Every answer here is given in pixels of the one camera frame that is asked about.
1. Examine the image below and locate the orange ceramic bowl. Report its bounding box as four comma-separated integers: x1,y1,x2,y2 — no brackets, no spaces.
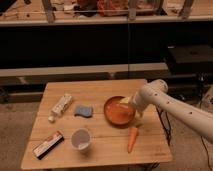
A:
104,96,135,126

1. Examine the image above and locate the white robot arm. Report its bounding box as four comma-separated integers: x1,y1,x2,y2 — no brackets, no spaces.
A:
120,79,213,143

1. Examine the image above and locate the orange carrot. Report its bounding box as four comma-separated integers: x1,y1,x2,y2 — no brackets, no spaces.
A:
127,124,141,153

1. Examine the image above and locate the blue sponge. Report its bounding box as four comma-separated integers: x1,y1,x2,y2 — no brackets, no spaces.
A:
74,105,93,118

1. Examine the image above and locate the wooden table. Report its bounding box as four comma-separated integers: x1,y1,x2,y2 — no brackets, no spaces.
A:
21,79,172,170

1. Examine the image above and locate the white plastic cup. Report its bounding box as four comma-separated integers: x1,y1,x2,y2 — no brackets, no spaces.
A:
71,128,91,153

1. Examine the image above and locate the white toothpaste tube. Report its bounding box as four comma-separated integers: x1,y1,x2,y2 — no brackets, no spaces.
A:
48,93,73,123

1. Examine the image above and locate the black box in background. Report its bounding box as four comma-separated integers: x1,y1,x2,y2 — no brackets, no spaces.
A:
166,45,213,74

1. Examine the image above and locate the black red flat box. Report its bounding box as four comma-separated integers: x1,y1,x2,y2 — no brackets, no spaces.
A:
33,131,64,160

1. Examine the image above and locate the red object on shelf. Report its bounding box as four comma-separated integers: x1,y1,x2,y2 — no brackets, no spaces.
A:
97,0,128,16

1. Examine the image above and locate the black cable on floor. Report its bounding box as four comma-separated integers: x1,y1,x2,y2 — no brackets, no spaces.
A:
199,99,213,171

